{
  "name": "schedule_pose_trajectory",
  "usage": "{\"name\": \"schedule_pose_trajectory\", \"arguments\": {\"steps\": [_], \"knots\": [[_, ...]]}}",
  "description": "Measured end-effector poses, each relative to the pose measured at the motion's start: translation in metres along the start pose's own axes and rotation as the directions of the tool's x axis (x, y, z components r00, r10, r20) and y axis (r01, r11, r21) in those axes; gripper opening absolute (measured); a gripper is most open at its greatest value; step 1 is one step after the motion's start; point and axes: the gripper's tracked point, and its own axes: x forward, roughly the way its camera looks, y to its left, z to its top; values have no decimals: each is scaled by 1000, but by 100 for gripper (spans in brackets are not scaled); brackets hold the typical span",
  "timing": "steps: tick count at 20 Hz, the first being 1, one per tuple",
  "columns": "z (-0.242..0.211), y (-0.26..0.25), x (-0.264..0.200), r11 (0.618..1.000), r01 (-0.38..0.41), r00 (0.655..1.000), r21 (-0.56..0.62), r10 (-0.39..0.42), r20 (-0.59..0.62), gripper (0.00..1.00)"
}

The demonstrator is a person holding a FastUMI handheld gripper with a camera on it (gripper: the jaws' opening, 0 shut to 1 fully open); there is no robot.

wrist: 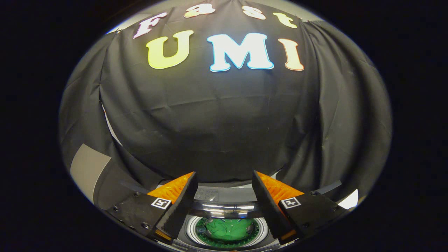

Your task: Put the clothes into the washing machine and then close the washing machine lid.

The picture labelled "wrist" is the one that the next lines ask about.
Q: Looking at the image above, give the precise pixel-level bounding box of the dark cabinet with silver door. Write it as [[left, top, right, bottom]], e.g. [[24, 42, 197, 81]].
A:
[[70, 143, 158, 210]]

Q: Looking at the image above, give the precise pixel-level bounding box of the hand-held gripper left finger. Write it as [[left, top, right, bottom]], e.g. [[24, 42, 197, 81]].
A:
[[107, 171, 198, 243]]

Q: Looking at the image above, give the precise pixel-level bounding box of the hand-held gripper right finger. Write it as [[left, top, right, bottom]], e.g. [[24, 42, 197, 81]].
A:
[[252, 170, 347, 245]]

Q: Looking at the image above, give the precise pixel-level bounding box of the grey top-load washing machine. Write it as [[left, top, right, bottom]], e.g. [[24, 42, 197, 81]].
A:
[[121, 179, 343, 252]]

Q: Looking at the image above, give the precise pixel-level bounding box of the black backdrop cloth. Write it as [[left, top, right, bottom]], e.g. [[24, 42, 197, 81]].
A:
[[58, 0, 392, 202]]

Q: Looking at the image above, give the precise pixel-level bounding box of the green polo shirt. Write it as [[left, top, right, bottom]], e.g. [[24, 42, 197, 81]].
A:
[[205, 218, 254, 242]]

